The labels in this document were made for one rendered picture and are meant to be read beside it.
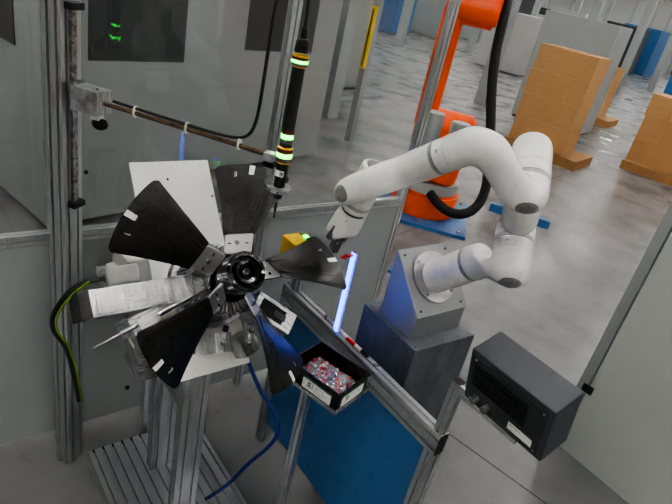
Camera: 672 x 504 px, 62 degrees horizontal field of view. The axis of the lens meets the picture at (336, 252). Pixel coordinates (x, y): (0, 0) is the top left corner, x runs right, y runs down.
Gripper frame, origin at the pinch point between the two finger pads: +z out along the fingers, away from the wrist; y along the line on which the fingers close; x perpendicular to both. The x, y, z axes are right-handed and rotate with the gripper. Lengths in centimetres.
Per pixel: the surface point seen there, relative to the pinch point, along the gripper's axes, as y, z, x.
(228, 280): 37.6, 4.0, 3.3
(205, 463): 18, 121, 7
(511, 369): -8, -17, 62
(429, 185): -291, 143, -175
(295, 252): 8.6, 7.8, -6.2
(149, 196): 54, -9, -19
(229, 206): 28.0, -0.9, -20.5
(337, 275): -0.2, 7.1, 6.3
